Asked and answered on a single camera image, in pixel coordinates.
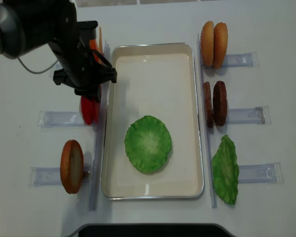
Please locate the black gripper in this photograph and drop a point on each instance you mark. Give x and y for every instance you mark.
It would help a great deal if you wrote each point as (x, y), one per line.
(80, 70)

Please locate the red tomato slice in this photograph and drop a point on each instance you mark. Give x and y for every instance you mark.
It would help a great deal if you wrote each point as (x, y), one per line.
(86, 110)

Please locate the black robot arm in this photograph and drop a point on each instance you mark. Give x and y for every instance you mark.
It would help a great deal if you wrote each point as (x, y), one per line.
(28, 24)

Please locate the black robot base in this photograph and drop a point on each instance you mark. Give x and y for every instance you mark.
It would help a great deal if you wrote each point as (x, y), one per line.
(151, 230)

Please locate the orange cheese slice far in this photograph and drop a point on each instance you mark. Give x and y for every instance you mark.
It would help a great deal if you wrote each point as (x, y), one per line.
(93, 45)

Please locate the green lettuce leaf on bun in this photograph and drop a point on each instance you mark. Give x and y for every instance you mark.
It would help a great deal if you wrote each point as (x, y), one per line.
(148, 144)

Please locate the brown meat patty inner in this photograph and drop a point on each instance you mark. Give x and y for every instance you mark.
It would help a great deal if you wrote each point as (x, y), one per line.
(208, 105)

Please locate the brown meat patty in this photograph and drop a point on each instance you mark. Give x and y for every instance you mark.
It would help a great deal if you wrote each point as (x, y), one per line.
(220, 103)
(208, 105)

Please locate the brown meat patty outer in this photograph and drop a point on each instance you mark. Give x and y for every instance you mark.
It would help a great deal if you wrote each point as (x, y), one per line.
(220, 103)

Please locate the standing green lettuce leaf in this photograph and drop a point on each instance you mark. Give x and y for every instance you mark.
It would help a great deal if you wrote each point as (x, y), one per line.
(226, 171)

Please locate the white rectangular tray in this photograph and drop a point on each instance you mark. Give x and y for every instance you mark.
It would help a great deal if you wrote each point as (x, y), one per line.
(157, 80)

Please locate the standing bun half left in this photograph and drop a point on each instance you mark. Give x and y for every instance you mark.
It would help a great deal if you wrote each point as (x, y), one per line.
(71, 166)

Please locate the clear acrylic rack left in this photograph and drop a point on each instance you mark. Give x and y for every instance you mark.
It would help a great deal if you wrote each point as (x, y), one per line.
(41, 176)

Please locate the clear acrylic rack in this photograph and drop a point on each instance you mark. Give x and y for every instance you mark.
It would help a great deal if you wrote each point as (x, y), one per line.
(248, 174)
(41, 176)

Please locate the bun half outer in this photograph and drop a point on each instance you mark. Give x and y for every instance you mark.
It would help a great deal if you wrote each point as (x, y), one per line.
(207, 43)

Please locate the sesame bun half inner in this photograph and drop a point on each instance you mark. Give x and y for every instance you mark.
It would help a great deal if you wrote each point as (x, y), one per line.
(220, 44)

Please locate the clear acrylic rack right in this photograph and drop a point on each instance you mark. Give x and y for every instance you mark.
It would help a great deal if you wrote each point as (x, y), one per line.
(248, 174)

